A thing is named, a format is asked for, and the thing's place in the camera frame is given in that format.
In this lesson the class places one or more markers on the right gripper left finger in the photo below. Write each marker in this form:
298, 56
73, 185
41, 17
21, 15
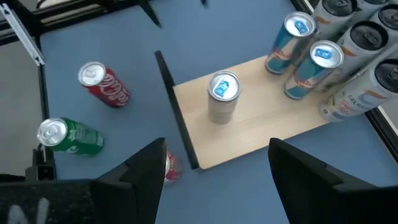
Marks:
133, 193

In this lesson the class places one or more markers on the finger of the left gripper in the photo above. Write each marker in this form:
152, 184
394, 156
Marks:
203, 3
150, 14

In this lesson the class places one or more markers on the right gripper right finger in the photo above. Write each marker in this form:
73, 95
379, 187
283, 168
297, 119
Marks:
326, 199

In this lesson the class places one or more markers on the slim silver can blue tab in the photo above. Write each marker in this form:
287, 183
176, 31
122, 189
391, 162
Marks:
224, 93

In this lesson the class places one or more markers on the blue silver Red Bull can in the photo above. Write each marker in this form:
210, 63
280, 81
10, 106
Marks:
317, 68
292, 40

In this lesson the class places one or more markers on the white Celsius Arctic Vibe can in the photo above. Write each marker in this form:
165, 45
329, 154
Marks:
389, 18

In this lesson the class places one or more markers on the red Star Wars Coca-Cola can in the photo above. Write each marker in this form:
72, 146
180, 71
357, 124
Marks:
173, 169

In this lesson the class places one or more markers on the green Sprite can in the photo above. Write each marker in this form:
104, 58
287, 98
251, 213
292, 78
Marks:
74, 138

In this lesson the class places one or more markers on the wooden shelf black metal frame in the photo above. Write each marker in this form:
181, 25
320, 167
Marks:
264, 124

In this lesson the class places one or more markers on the silver aluminium post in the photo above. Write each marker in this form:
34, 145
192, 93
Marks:
21, 34

